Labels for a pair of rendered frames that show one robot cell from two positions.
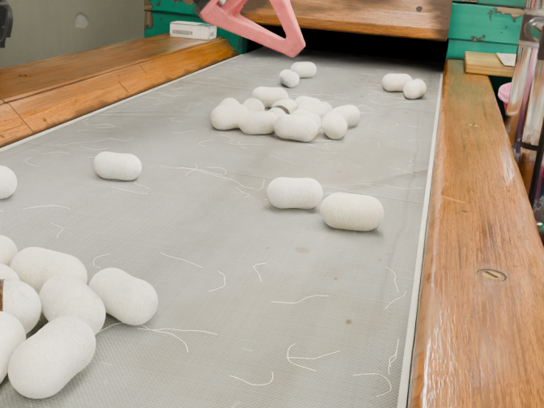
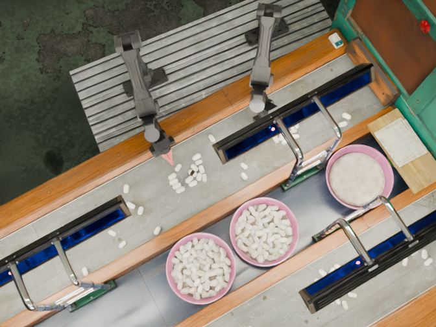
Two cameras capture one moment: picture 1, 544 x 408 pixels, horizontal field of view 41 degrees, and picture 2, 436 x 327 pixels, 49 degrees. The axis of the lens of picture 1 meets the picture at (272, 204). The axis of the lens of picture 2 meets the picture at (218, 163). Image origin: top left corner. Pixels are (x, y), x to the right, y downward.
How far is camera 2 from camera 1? 1.76 m
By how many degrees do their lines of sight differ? 63
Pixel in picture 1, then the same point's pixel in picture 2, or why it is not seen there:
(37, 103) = (239, 104)
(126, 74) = (275, 85)
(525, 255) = (239, 202)
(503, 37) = (407, 114)
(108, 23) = not seen: outside the picture
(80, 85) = not seen: hidden behind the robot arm
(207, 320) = (210, 183)
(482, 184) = (261, 185)
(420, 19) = (381, 96)
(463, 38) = (399, 104)
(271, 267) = (225, 179)
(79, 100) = not seen: hidden behind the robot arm
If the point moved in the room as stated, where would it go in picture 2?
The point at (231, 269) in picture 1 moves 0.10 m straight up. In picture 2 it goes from (221, 176) to (220, 170)
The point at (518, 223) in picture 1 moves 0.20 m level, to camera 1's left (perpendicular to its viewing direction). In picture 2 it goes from (249, 196) to (215, 160)
